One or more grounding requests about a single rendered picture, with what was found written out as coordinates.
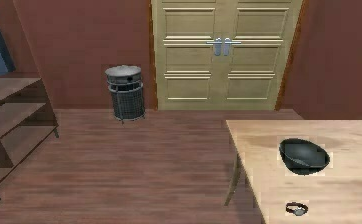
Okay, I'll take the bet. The beige panelled room door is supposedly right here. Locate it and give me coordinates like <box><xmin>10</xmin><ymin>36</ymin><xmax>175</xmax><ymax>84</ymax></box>
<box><xmin>151</xmin><ymin>0</ymin><xmax>224</xmax><ymax>111</ymax></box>
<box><xmin>221</xmin><ymin>0</ymin><xmax>304</xmax><ymax>111</ymax></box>

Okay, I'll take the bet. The grey mesh waste bin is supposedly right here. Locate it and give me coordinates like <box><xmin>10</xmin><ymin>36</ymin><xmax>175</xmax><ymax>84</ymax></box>
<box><xmin>104</xmin><ymin>64</ymin><xmax>146</xmax><ymax>125</ymax></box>

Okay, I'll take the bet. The dark grey bowl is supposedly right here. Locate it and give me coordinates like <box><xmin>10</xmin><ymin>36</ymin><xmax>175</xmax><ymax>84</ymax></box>
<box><xmin>278</xmin><ymin>137</ymin><xmax>332</xmax><ymax>176</ymax></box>

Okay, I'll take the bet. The light wooden table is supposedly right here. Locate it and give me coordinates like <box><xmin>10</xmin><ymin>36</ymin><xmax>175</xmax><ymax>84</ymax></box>
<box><xmin>223</xmin><ymin>119</ymin><xmax>362</xmax><ymax>224</ymax></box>

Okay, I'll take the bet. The brown wooden shelf unit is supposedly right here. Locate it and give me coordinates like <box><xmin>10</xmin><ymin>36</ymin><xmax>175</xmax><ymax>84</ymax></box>
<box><xmin>0</xmin><ymin>75</ymin><xmax>60</xmax><ymax>204</ymax></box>

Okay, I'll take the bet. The silver lever door handle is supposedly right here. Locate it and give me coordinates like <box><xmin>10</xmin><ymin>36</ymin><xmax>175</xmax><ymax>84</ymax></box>
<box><xmin>206</xmin><ymin>37</ymin><xmax>223</xmax><ymax>57</ymax></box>
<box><xmin>223</xmin><ymin>37</ymin><xmax>243</xmax><ymax>57</ymax></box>

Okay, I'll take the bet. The brown strap wristwatch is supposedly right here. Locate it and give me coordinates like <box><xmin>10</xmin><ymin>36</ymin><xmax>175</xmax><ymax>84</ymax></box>
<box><xmin>285</xmin><ymin>201</ymin><xmax>309</xmax><ymax>217</ymax></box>

